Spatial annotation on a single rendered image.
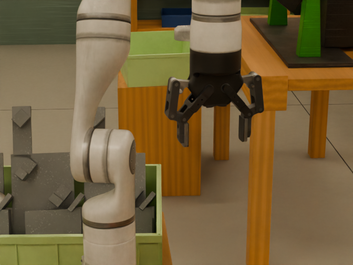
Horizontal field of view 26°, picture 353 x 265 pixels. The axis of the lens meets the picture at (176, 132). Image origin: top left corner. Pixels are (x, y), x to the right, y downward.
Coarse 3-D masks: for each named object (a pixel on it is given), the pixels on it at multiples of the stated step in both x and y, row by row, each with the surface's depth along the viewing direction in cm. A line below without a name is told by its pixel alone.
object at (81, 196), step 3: (78, 195) 180; (81, 195) 180; (84, 195) 180; (78, 198) 180; (81, 198) 180; (75, 201) 180; (78, 201) 180; (72, 204) 180; (75, 204) 180; (78, 204) 185; (69, 207) 179; (72, 207) 180; (75, 207) 180; (69, 210) 179; (72, 210) 180
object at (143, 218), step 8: (96, 112) 188; (104, 112) 190; (96, 120) 187; (104, 120) 189; (96, 128) 189; (104, 128) 189; (136, 160) 188; (144, 160) 188; (136, 168) 187; (144, 168) 187; (136, 176) 187; (144, 176) 187; (88, 184) 186; (96, 184) 186; (104, 184) 186; (112, 184) 186; (136, 184) 187; (144, 184) 187; (88, 192) 186; (96, 192) 186; (104, 192) 186; (144, 192) 186; (136, 200) 186; (136, 208) 180; (136, 216) 180; (144, 216) 180; (136, 224) 179; (144, 224) 180; (136, 232) 179; (144, 232) 179
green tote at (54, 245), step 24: (0, 240) 160; (24, 240) 160; (48, 240) 160; (72, 240) 160; (144, 240) 161; (0, 264) 162; (24, 264) 162; (48, 264) 162; (72, 264) 163; (144, 264) 163
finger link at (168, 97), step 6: (168, 84) 112; (174, 84) 110; (168, 90) 112; (174, 90) 110; (168, 96) 112; (174, 96) 110; (168, 102) 113; (174, 102) 111; (168, 108) 111; (174, 108) 111; (168, 114) 111; (174, 114) 111
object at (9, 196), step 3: (6, 195) 180; (9, 195) 180; (12, 195) 184; (6, 198) 180; (9, 198) 180; (12, 198) 184; (3, 201) 179; (6, 201) 179; (9, 201) 183; (0, 204) 179; (3, 204) 179; (6, 204) 181; (0, 207) 179; (3, 207) 180; (0, 210) 179
